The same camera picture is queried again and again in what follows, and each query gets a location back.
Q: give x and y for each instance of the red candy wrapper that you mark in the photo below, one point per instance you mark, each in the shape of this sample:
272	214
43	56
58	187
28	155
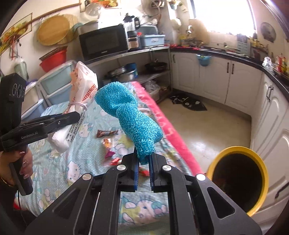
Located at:
109	152

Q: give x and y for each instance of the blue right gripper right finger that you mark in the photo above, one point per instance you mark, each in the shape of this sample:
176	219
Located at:
151	170

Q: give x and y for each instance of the white kitchen base cabinets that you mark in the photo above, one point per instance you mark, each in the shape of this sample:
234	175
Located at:
252	92

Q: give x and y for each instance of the steel cooking pot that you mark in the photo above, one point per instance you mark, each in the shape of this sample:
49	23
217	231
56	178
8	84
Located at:
121	74

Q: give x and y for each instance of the white orange plastic bag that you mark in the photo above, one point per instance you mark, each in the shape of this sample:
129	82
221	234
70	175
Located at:
84	87

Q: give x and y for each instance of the blue plastic storage box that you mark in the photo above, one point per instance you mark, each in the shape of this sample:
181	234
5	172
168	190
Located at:
152	40

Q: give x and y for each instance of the metal shelf rack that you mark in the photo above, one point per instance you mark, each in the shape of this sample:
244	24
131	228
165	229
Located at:
158	85

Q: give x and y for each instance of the wall mounted small fan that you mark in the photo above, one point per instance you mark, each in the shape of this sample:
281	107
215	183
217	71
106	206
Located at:
268	32

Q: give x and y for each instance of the black blender jug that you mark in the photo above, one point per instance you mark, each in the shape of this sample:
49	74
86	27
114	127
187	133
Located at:
131	25

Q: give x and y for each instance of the red plastic basin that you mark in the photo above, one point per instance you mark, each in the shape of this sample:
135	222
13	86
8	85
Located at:
53	58

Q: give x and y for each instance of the black floor mat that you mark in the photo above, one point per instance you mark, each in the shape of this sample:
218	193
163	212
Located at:
188	102

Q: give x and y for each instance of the blue hanging basket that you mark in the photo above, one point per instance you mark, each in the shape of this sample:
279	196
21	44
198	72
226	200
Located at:
203	60

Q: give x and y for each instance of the person's left hand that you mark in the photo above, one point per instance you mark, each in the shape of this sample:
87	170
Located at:
10	157

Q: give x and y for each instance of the plastic drawer storage unit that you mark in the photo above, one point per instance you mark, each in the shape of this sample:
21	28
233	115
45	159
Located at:
52	88

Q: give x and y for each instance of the blue knitted cloth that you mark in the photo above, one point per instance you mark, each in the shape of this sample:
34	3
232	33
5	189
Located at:
116	100

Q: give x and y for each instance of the hello kitty patterned tablecloth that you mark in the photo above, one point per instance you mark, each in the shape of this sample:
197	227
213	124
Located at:
54	172

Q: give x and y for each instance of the yellow rimmed trash bin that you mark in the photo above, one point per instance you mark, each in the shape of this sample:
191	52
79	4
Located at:
242	175

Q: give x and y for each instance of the black stone countertop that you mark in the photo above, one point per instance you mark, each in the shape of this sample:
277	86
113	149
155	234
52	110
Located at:
278	80

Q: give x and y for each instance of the fruit picture on wall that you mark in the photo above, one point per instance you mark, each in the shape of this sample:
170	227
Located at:
18	30

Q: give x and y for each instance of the black frying pan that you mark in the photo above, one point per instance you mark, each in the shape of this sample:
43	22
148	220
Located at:
156	67

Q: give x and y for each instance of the brown small candy wrapper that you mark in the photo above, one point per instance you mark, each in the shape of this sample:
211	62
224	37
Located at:
102	133

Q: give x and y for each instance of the round wooden cutting board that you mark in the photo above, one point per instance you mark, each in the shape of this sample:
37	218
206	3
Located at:
57	29

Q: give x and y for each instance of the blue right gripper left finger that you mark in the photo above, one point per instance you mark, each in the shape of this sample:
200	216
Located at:
135	169

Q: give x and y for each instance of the black microwave oven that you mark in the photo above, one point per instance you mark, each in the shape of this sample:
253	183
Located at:
103	42

